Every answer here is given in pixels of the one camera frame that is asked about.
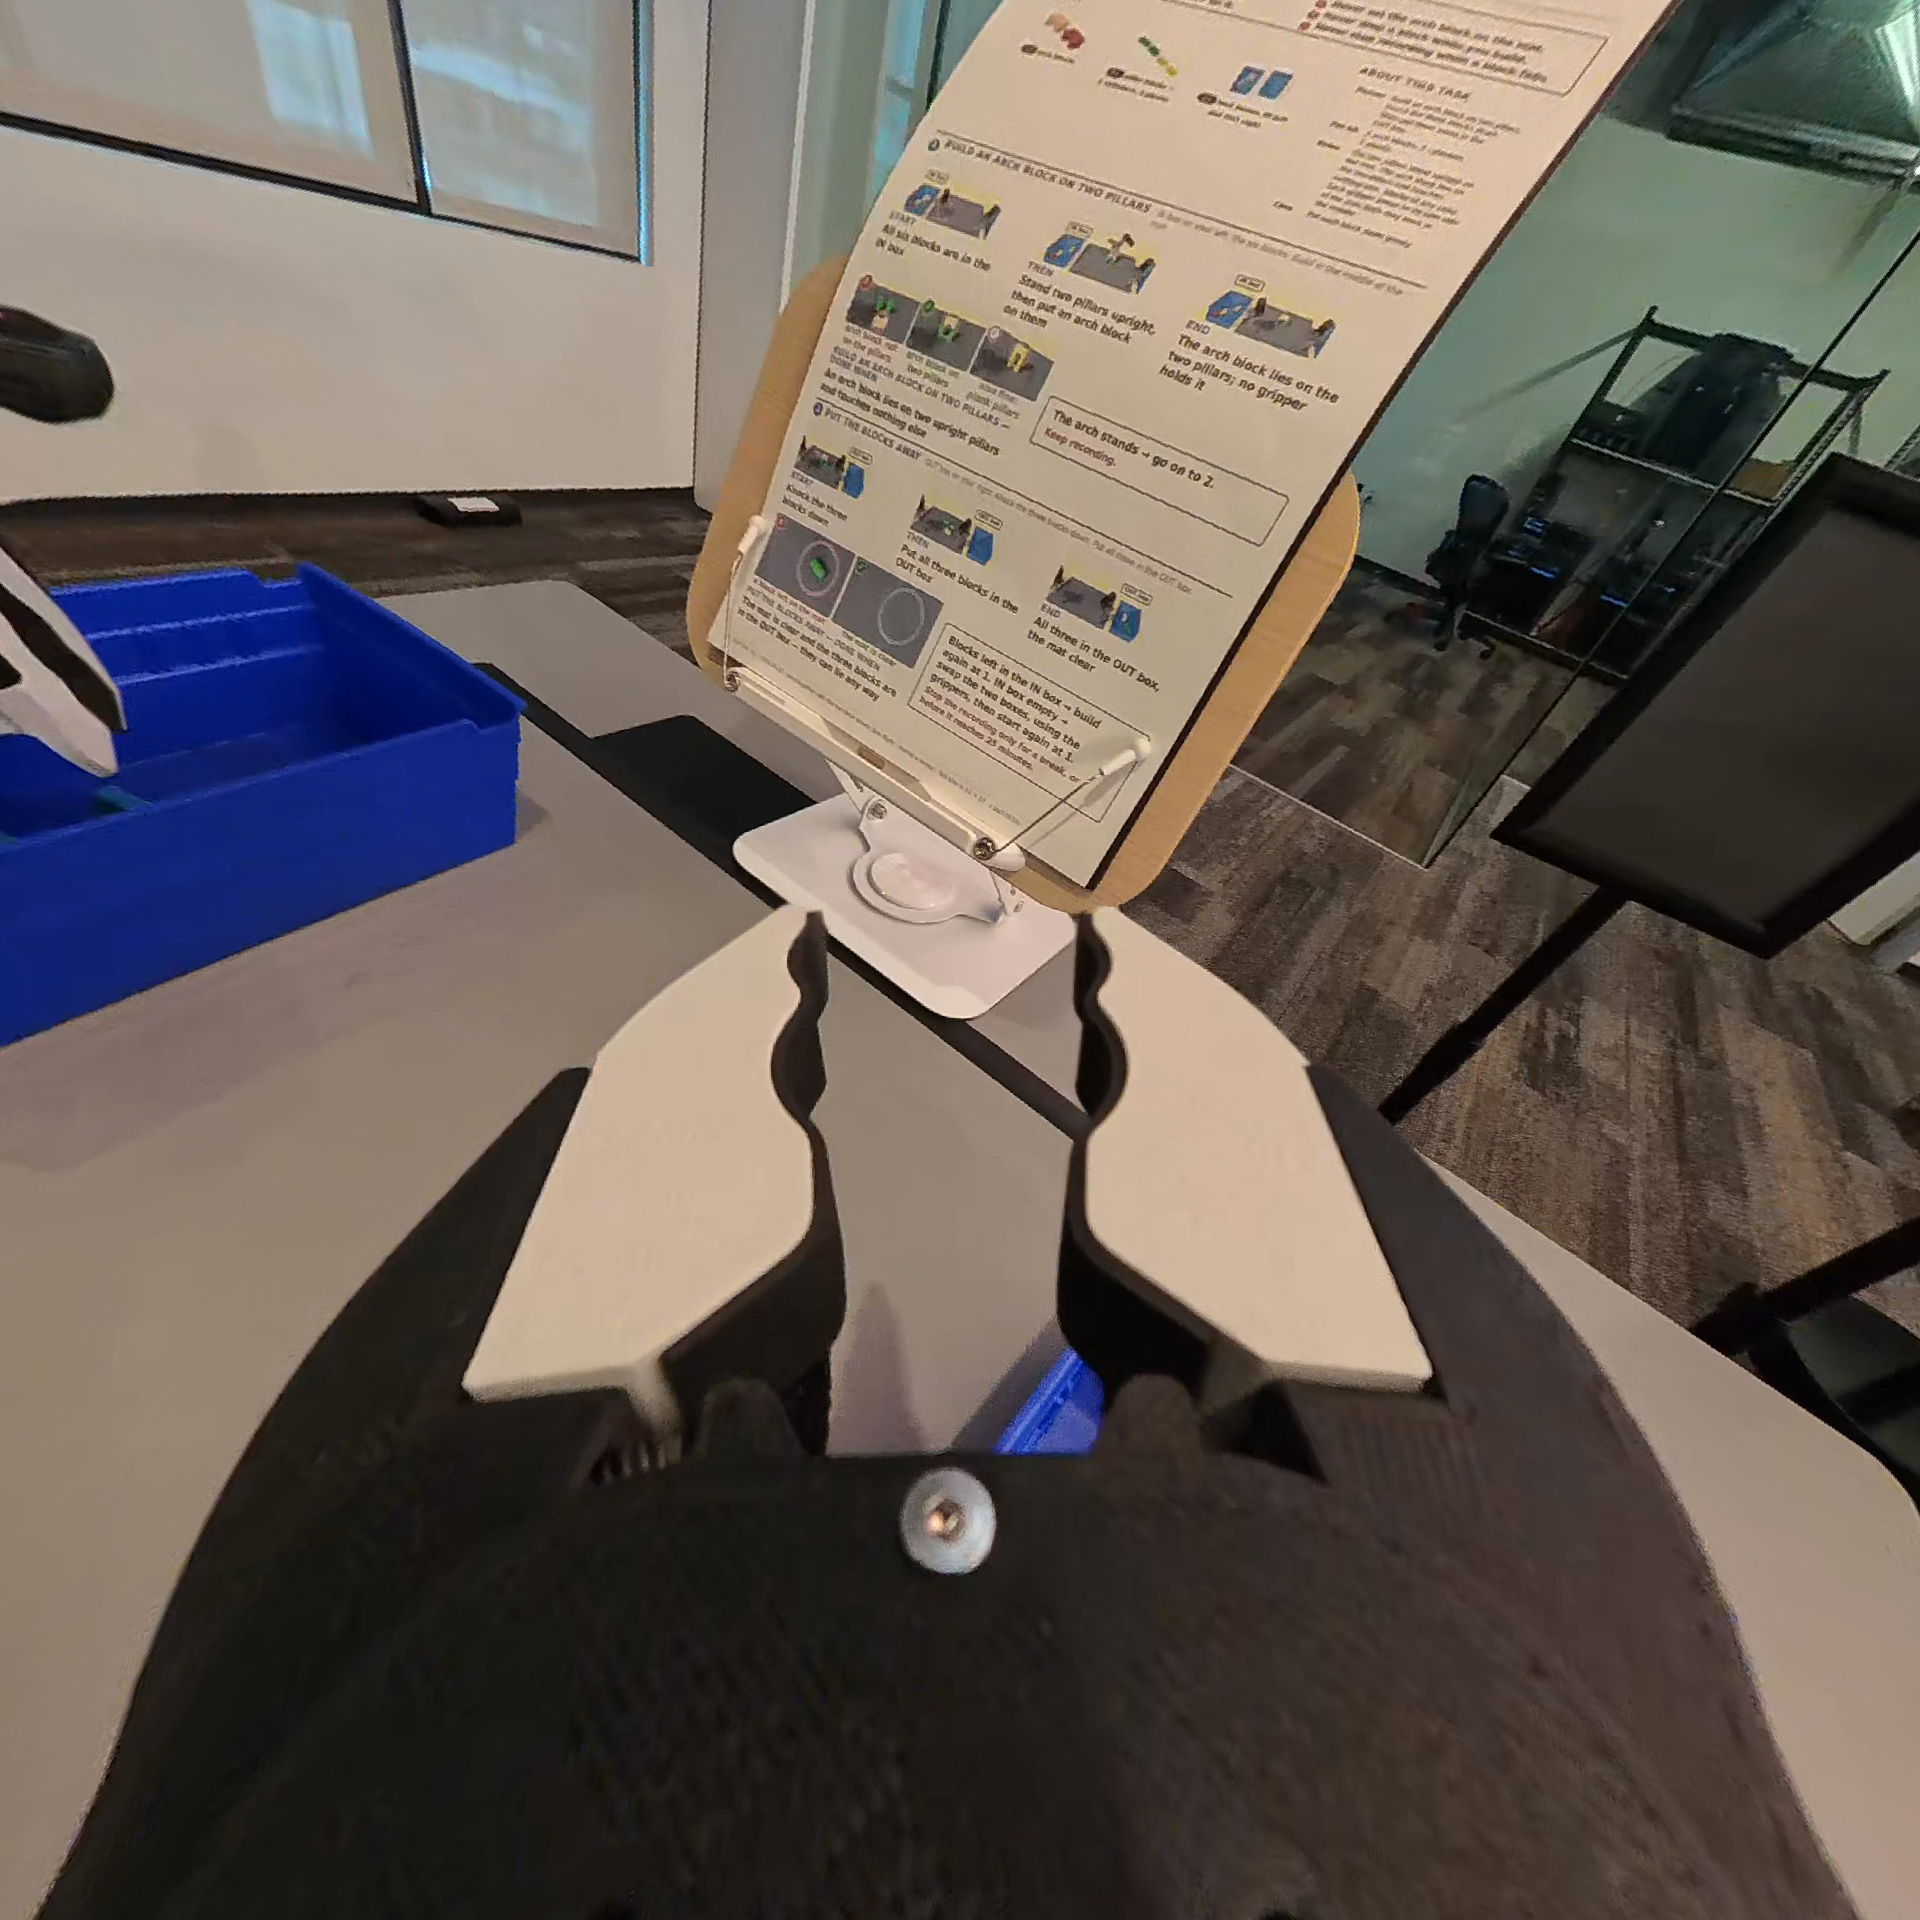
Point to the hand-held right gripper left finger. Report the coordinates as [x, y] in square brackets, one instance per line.
[645, 1200]

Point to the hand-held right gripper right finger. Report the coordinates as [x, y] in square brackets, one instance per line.
[1246, 1200]

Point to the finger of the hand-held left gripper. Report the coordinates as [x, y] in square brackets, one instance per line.
[45, 676]

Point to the blue plastic bin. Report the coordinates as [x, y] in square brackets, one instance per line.
[270, 813]
[1051, 1404]

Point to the black metal pole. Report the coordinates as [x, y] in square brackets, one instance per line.
[1500, 1027]

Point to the glass window panel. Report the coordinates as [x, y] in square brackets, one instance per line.
[299, 93]

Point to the black office chair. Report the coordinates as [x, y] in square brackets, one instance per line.
[1469, 550]

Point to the black monitor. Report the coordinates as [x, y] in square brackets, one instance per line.
[1772, 721]

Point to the printed instruction sheet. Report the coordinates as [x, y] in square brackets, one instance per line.
[1140, 392]

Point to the metal shelf rack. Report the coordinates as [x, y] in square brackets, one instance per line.
[1681, 451]

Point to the black wall screen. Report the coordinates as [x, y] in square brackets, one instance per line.
[1802, 76]

